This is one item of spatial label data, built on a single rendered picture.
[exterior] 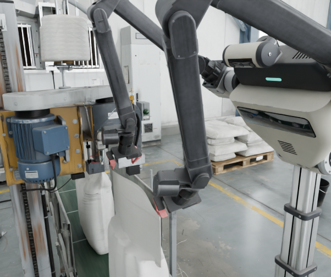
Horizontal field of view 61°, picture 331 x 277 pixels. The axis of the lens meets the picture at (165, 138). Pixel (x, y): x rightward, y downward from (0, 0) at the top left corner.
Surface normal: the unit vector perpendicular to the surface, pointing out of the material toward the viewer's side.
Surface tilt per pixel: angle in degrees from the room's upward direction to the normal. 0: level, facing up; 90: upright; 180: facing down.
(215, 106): 90
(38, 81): 90
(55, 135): 90
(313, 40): 113
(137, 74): 90
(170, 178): 27
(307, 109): 40
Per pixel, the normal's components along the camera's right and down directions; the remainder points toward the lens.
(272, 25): 0.16, 0.69
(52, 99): 0.92, 0.09
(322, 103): -0.58, -0.65
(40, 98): 0.74, 0.16
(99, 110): 0.47, 0.22
